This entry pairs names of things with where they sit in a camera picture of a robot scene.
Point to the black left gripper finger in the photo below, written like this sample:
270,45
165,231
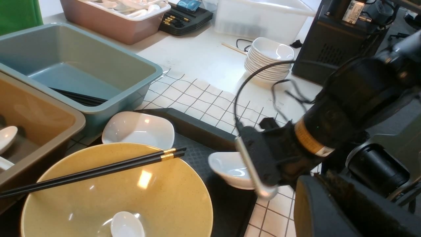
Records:
333,205

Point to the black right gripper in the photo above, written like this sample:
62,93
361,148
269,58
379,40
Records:
275,152

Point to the white square side dish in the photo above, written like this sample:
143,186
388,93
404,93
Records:
231,168
138,128

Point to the yellow noodle bowl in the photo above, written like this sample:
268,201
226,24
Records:
169,197

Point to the white ceramic soup spoon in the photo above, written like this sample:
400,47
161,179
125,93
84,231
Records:
126,224

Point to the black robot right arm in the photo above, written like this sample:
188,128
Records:
360,94

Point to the stack of white dishes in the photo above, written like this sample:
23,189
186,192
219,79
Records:
263,52

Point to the black equipment box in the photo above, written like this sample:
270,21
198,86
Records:
341,31

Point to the translucent white storage box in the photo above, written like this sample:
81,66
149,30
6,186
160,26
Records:
278,20

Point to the black chopstick tray stack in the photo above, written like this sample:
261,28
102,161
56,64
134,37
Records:
179,22

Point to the blue plastic bin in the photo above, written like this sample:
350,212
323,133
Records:
67,58

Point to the black chopsticks in blue bin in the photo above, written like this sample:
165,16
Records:
85,100

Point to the pink plastic bin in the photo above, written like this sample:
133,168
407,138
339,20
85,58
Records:
114,25

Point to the brown plastic bin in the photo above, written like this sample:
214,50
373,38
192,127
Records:
45,127

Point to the white spoon in brown bin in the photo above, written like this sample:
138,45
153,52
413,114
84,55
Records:
7,137

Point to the green backdrop cloth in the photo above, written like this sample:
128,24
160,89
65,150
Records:
16,15

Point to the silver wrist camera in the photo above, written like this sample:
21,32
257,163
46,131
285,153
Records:
263,191

